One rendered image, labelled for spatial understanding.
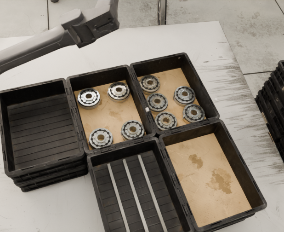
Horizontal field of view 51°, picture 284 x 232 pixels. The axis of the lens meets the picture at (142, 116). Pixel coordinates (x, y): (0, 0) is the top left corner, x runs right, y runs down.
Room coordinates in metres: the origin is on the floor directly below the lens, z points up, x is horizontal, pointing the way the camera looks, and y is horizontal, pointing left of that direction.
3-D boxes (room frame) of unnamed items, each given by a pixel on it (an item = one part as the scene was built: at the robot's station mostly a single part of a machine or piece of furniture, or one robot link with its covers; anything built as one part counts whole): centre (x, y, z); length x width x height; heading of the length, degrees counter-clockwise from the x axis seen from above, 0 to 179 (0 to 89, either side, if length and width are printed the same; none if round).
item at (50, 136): (0.56, 0.42, 0.87); 0.40 x 0.30 x 0.11; 25
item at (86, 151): (0.69, 0.15, 0.92); 0.40 x 0.30 x 0.02; 25
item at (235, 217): (0.46, -0.29, 0.92); 0.40 x 0.30 x 0.02; 25
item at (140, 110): (0.69, 0.15, 0.87); 0.40 x 0.30 x 0.11; 25
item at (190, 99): (0.85, -0.19, 0.86); 0.10 x 0.10 x 0.01
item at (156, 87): (0.89, -0.02, 0.86); 0.10 x 0.10 x 0.01
